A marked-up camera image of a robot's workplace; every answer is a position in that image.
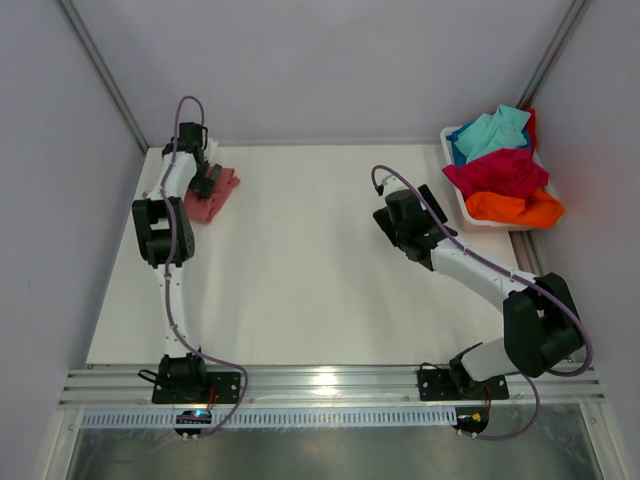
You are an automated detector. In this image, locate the red t shirt in bin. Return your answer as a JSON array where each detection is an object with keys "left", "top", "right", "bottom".
[{"left": 524, "top": 107, "right": 537, "bottom": 153}]

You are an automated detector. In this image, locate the aluminium front rail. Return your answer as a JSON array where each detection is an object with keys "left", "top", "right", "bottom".
[{"left": 58, "top": 365, "right": 605, "bottom": 409}]

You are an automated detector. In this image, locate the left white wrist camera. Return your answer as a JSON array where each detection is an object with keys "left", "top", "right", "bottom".
[{"left": 203, "top": 137, "right": 219, "bottom": 162}]

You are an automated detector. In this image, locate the right black controller board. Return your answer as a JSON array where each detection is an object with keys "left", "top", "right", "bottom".
[{"left": 453, "top": 406, "right": 489, "bottom": 436}]

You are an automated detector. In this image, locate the white plastic bin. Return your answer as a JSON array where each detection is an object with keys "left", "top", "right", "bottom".
[{"left": 439, "top": 125, "right": 531, "bottom": 233}]

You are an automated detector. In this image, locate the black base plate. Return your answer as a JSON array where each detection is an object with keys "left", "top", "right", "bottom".
[
  {"left": 151, "top": 371, "right": 241, "bottom": 405},
  {"left": 416, "top": 362, "right": 510, "bottom": 402}
]

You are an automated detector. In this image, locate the left corner aluminium post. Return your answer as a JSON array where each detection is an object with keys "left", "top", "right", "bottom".
[{"left": 54, "top": 0, "right": 149, "bottom": 154}]

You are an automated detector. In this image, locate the crimson red t shirt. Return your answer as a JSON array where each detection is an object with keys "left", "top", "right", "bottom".
[{"left": 442, "top": 148, "right": 550, "bottom": 199}]

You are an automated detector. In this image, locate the black controller board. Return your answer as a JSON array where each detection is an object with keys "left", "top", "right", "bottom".
[
  {"left": 453, "top": 406, "right": 489, "bottom": 436},
  {"left": 173, "top": 408, "right": 212, "bottom": 437}
]

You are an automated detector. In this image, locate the salmon pink t shirt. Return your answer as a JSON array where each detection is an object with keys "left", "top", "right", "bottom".
[{"left": 184, "top": 167, "right": 240, "bottom": 225}]

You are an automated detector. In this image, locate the slotted grey cable duct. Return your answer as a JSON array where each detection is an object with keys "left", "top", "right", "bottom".
[{"left": 80, "top": 405, "right": 455, "bottom": 429}]

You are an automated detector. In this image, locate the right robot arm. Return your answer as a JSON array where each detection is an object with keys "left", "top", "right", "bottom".
[{"left": 373, "top": 176, "right": 587, "bottom": 397}]

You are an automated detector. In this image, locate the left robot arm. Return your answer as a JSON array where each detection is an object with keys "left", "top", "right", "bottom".
[{"left": 132, "top": 122, "right": 221, "bottom": 404}]

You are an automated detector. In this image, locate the right side aluminium rail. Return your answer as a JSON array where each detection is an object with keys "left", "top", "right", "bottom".
[{"left": 507, "top": 230, "right": 574, "bottom": 362}]

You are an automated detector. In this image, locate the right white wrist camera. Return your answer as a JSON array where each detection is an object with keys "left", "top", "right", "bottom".
[{"left": 375, "top": 175, "right": 405, "bottom": 197}]

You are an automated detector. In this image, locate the teal t shirt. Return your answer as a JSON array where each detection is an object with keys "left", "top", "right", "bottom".
[{"left": 445, "top": 104, "right": 534, "bottom": 167}]

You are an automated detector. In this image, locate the right corner aluminium post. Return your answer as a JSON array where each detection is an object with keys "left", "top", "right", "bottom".
[{"left": 517, "top": 0, "right": 592, "bottom": 109}]

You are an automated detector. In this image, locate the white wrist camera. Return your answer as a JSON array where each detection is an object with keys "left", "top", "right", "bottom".
[
  {"left": 375, "top": 175, "right": 405, "bottom": 197},
  {"left": 203, "top": 137, "right": 219, "bottom": 162}
]

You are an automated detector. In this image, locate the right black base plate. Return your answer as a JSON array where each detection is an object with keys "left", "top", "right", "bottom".
[{"left": 416, "top": 362, "right": 510, "bottom": 402}]

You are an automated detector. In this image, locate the corner aluminium post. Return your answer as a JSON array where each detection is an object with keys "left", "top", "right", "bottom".
[
  {"left": 54, "top": 0, "right": 149, "bottom": 154},
  {"left": 517, "top": 0, "right": 592, "bottom": 109}
]

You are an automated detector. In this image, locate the aluminium rail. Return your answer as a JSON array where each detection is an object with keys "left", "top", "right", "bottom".
[
  {"left": 58, "top": 365, "right": 605, "bottom": 409},
  {"left": 507, "top": 230, "right": 574, "bottom": 362}
]

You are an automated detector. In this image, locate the left black controller board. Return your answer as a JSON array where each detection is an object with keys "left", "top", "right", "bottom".
[{"left": 173, "top": 408, "right": 212, "bottom": 437}]

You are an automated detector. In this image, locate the orange t shirt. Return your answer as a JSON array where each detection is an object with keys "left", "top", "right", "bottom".
[{"left": 465, "top": 188, "right": 565, "bottom": 229}]

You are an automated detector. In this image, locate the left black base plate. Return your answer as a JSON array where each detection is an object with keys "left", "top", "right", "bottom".
[{"left": 151, "top": 371, "right": 241, "bottom": 405}]

